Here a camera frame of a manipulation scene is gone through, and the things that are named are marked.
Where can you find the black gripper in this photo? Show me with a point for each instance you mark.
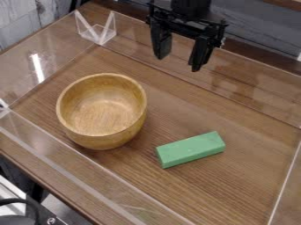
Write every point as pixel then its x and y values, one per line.
pixel 191 19

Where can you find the green rectangular block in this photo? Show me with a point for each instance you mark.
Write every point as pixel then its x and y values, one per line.
pixel 191 149

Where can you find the brown wooden bowl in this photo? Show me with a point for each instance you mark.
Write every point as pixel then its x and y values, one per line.
pixel 101 110

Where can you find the clear acrylic tray walls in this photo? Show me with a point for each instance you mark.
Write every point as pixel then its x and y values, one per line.
pixel 245 186

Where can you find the black metal bracket with bolt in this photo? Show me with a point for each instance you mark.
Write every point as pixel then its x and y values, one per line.
pixel 49 217

